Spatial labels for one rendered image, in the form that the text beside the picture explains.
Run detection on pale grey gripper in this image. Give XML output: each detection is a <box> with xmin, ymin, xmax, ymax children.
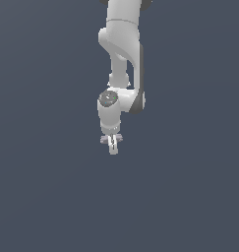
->
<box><xmin>99</xmin><ymin>133</ymin><xmax>124</xmax><ymax>156</ymax></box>

